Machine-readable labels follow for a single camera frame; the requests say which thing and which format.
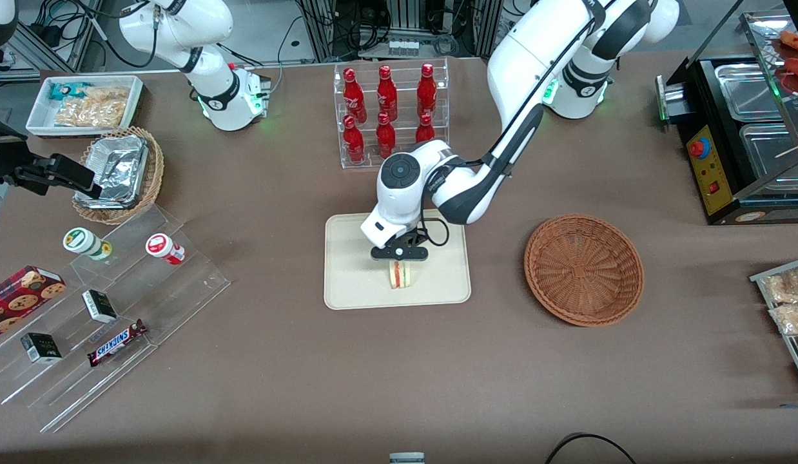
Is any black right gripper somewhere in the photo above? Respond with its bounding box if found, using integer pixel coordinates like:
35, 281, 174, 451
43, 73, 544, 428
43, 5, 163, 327
0, 115, 104, 200

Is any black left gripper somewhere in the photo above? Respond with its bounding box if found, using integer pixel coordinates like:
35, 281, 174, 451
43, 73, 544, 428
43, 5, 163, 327
371, 233, 430, 262

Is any triangular sandwich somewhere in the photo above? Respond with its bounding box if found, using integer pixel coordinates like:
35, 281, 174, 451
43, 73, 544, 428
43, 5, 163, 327
387, 260, 415, 291

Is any beige rectangular serving tray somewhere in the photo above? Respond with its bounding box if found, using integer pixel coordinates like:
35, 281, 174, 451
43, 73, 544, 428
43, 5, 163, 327
324, 208, 472, 311

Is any light wicker basket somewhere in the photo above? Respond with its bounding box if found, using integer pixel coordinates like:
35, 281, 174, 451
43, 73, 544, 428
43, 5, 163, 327
72, 126, 165, 226

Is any round brown wicker basket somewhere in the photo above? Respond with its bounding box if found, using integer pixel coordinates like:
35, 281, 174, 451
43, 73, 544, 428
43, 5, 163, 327
523, 213, 645, 327

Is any tray of bagged snacks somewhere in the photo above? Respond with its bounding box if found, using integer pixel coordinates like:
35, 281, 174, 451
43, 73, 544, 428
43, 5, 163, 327
749, 256, 798, 395

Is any crumpled aluminium foil container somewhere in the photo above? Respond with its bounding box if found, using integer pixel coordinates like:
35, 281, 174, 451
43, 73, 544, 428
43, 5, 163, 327
75, 134, 150, 210

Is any green lid snack cup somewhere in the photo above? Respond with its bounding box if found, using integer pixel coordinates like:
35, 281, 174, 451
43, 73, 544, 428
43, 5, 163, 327
63, 227, 113, 262

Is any clear bag of chips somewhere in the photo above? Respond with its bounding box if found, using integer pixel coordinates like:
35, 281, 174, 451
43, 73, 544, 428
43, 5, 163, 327
54, 87, 130, 128

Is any white rectangular plastic bin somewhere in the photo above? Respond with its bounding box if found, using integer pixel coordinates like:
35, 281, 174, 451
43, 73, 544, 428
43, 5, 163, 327
25, 75, 145, 138

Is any teal snack packet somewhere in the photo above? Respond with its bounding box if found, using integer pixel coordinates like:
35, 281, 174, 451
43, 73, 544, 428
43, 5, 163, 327
49, 81, 90, 101

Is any red lid snack cup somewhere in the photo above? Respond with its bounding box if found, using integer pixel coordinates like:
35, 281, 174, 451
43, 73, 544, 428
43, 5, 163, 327
146, 233, 186, 266

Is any small black box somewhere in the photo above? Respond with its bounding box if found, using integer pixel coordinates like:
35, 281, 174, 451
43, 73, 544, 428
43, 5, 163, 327
82, 289, 118, 324
20, 333, 63, 364

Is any red plaid cookie box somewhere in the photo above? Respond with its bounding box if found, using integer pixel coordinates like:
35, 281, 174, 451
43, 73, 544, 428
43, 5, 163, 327
0, 265, 67, 343

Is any clear acrylic step display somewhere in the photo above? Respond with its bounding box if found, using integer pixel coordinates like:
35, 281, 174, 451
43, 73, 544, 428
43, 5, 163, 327
0, 203, 232, 434

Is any snickers chocolate bar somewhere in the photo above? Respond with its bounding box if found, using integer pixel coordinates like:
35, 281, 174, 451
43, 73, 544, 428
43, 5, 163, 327
87, 319, 148, 368

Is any clear acrylic bottle rack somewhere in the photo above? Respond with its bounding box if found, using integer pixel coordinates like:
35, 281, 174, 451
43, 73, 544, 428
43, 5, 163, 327
333, 58, 450, 169

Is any black food warmer cabinet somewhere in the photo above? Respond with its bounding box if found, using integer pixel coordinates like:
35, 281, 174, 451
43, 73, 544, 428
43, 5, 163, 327
656, 0, 798, 226

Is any clear bag of fried snacks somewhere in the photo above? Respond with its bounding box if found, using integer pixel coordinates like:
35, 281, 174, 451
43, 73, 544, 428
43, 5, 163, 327
770, 303, 798, 336
762, 267, 798, 305

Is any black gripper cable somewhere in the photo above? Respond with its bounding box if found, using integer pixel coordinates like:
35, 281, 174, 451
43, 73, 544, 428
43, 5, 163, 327
420, 209, 451, 248

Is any black floor cable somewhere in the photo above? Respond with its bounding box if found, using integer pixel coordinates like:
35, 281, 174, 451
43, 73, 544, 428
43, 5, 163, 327
544, 433, 638, 464

